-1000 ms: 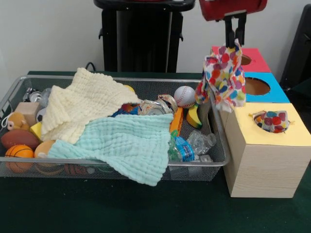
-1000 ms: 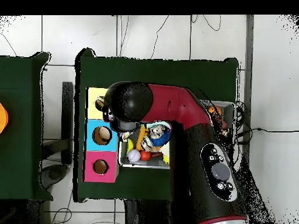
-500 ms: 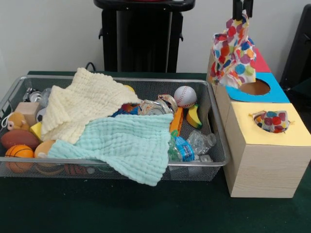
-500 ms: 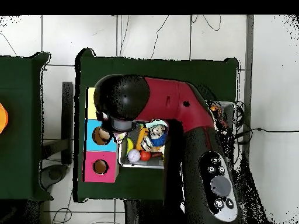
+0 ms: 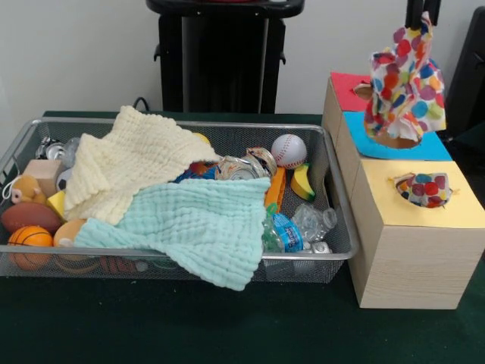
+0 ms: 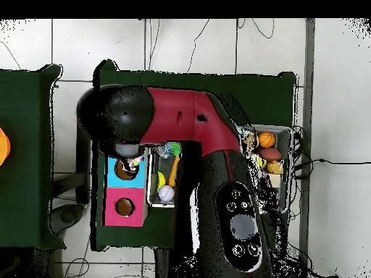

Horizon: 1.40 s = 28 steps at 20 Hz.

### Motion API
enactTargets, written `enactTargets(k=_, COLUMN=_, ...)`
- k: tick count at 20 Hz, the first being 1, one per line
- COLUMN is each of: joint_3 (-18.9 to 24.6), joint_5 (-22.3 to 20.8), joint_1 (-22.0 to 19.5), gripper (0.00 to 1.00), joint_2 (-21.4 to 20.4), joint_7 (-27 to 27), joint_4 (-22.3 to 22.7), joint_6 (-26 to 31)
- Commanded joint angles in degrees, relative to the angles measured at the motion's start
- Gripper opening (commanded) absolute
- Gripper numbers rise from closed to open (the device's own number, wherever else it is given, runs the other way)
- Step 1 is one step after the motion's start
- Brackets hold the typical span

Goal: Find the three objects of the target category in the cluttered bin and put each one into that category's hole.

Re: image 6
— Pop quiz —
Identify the colourful dotted cloth bag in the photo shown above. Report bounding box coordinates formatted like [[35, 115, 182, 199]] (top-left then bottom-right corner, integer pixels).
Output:
[[121, 156, 145, 172]]

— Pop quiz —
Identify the wooden box with three holes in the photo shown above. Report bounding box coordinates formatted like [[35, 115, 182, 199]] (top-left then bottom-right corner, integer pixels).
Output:
[[102, 146, 150, 227]]

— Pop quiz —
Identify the orange toy carrot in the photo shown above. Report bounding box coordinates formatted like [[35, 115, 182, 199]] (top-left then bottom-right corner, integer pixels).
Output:
[[168, 142, 183, 188]]

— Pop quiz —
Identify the clear crushed bottle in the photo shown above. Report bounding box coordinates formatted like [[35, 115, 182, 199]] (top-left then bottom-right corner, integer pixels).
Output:
[[156, 143, 175, 159]]

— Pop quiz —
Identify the yellow foam banana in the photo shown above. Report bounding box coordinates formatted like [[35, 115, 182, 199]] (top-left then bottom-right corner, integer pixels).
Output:
[[157, 171, 167, 192]]

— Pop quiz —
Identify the white baseball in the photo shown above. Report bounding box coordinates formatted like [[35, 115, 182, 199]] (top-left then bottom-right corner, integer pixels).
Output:
[[158, 185, 175, 203]]

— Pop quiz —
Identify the peach foam ball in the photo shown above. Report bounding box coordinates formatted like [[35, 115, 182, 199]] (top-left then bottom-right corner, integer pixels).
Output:
[[246, 133, 259, 149]]

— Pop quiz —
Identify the small orange basketball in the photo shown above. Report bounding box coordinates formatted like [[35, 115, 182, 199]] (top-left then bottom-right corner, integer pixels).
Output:
[[258, 131, 277, 149]]

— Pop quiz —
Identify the small brown football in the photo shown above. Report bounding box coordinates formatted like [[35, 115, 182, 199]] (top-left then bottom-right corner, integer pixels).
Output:
[[257, 147, 283, 163]]

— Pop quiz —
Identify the dark green table cloth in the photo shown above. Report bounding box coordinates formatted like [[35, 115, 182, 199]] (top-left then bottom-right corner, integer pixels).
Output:
[[91, 59, 298, 257], [0, 64, 66, 251]]

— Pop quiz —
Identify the plain wooden cube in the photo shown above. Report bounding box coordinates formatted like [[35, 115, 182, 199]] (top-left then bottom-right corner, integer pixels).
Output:
[[268, 173, 283, 188]]

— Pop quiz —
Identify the black upright panel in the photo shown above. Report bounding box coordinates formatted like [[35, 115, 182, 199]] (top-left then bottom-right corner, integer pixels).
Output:
[[75, 127, 93, 205]]

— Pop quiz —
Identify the grey round stand base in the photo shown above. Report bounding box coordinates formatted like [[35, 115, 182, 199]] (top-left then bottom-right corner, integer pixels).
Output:
[[49, 203, 86, 236]]

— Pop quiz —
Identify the orange object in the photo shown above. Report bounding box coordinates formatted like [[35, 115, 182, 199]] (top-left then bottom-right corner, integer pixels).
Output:
[[0, 127, 12, 167]]

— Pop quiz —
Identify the shallow wire mesh bin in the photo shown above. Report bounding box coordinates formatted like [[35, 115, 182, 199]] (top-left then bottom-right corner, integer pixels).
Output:
[[146, 124, 293, 215]]

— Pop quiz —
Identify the thin black floor cable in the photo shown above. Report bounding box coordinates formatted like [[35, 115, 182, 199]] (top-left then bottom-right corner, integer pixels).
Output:
[[251, 18, 275, 40], [186, 18, 210, 74]]

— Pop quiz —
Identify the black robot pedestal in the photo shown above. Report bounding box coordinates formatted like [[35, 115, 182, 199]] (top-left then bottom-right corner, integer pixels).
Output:
[[153, 247, 175, 278]]

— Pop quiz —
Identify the black power cable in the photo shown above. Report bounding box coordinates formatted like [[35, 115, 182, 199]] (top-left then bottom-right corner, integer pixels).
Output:
[[291, 157, 371, 180]]

